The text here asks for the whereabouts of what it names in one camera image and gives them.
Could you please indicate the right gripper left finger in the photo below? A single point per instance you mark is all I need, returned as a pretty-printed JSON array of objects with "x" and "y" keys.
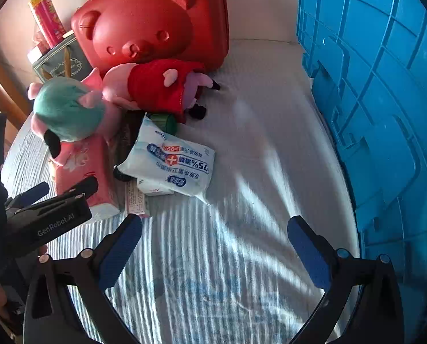
[{"x": 50, "y": 315}]

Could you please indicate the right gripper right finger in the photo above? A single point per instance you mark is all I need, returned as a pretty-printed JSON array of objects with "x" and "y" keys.
[{"x": 377, "y": 316}]

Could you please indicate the pink tissue pack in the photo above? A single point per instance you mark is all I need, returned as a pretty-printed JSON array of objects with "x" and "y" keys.
[{"x": 80, "y": 159}]

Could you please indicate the pink white slim box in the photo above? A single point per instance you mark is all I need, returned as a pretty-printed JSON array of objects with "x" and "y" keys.
[{"x": 136, "y": 202}]

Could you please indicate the teal Daddy pig plush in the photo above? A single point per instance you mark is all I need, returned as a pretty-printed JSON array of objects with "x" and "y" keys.
[{"x": 66, "y": 111}]

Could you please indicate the small white green box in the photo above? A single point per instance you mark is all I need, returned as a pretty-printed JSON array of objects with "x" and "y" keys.
[{"x": 152, "y": 188}]

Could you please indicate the black cylindrical tube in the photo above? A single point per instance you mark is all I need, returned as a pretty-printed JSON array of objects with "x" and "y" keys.
[{"x": 125, "y": 140}]

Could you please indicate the white blue alcohol wipes pack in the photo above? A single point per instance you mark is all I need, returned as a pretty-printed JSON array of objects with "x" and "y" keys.
[{"x": 179, "y": 165}]

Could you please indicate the green round jar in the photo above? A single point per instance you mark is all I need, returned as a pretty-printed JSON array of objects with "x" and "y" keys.
[{"x": 165, "y": 122}]

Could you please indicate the red Peppa pig plush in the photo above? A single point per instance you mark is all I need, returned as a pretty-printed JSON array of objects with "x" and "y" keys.
[{"x": 163, "y": 86}]

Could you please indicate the light blue bed sheet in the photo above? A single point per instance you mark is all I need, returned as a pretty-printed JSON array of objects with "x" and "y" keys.
[{"x": 222, "y": 270}]

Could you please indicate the black gift box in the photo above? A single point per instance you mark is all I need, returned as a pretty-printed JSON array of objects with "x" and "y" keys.
[{"x": 66, "y": 59}]

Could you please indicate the small white pink box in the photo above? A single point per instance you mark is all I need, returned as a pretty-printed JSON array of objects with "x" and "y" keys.
[{"x": 39, "y": 47}]

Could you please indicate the pink yellow chips can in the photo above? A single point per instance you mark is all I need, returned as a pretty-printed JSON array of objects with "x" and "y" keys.
[{"x": 48, "y": 21}]

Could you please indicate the red bear suitcase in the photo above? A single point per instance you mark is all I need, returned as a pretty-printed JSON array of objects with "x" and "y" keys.
[{"x": 114, "y": 32}]

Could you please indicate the blue plastic storage crate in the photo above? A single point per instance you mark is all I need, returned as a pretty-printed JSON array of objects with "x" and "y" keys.
[{"x": 368, "y": 63}]

